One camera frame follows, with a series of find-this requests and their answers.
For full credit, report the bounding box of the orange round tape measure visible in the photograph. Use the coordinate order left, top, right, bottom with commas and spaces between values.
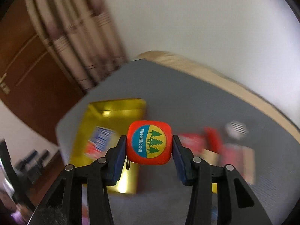
126, 120, 172, 165

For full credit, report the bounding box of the red card box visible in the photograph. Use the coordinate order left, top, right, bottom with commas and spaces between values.
178, 127, 223, 155

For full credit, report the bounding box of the zebra striped white block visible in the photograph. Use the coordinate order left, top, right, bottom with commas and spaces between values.
225, 121, 248, 140

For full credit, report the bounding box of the blue red card pack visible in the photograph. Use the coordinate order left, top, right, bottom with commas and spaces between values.
84, 127, 119, 160

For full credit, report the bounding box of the beige table edge trim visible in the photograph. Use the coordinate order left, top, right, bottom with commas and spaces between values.
136, 51, 299, 142

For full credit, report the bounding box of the gold metal tin box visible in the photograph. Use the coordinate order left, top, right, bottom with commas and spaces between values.
69, 98, 148, 195

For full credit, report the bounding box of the grey mesh mat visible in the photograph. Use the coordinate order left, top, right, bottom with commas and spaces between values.
56, 60, 299, 224

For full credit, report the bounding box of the brown wooden door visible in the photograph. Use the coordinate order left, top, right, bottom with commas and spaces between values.
1, 0, 83, 144

